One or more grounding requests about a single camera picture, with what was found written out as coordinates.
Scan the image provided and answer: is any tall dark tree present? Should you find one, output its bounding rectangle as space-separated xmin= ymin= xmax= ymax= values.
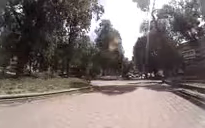
xmin=91 ymin=19 xmax=126 ymax=78

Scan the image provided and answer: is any row of parked cars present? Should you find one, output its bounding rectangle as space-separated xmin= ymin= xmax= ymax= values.
xmin=124 ymin=70 xmax=164 ymax=81

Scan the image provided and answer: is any pinkish brick path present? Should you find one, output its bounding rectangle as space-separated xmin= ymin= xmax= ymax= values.
xmin=0 ymin=79 xmax=205 ymax=128

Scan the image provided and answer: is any pole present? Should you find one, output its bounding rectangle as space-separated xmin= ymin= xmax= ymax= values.
xmin=144 ymin=0 xmax=157 ymax=76

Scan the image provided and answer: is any group of trees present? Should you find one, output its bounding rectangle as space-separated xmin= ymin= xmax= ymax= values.
xmin=0 ymin=0 xmax=106 ymax=79
xmin=132 ymin=0 xmax=205 ymax=80

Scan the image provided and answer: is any grey stone kerb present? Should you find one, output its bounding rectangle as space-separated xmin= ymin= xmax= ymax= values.
xmin=163 ymin=79 xmax=205 ymax=113
xmin=0 ymin=85 xmax=93 ymax=101

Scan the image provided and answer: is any grass patch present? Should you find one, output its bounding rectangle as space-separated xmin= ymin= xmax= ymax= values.
xmin=0 ymin=76 xmax=91 ymax=97

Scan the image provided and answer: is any building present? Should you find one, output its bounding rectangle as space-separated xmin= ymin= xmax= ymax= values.
xmin=178 ymin=38 xmax=205 ymax=81

